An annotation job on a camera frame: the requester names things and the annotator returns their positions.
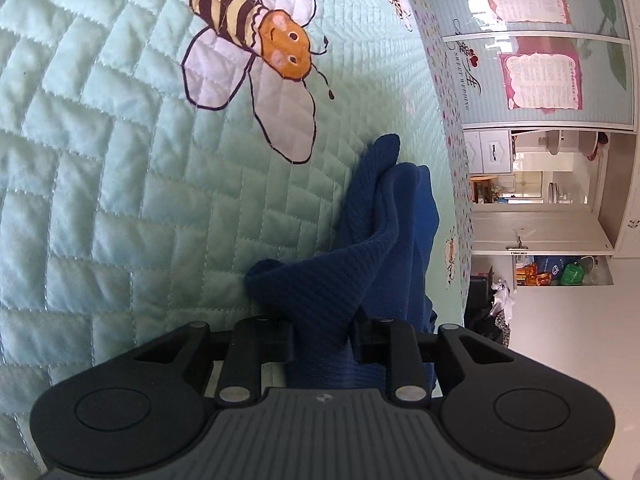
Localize blue knit sweater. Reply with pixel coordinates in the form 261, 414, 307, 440
245, 133, 439, 389

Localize clothes pile on stool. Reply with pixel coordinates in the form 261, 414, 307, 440
489, 280, 515, 347

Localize white door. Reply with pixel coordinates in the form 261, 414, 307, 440
472, 204, 614, 257

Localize shelf niche with bags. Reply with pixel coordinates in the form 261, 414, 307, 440
513, 255, 614, 287

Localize wooden chair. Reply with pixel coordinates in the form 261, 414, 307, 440
470, 174, 500, 204

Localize white drawer shelf unit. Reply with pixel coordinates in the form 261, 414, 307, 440
464, 129, 611, 176

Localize mint quilted bee bedspread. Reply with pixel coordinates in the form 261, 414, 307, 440
1, 0, 462, 479

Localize heart pattern bedsheet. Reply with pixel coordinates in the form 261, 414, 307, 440
408, 0, 472, 310

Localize sliding door wardrobe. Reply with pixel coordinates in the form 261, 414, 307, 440
430, 0, 639, 132

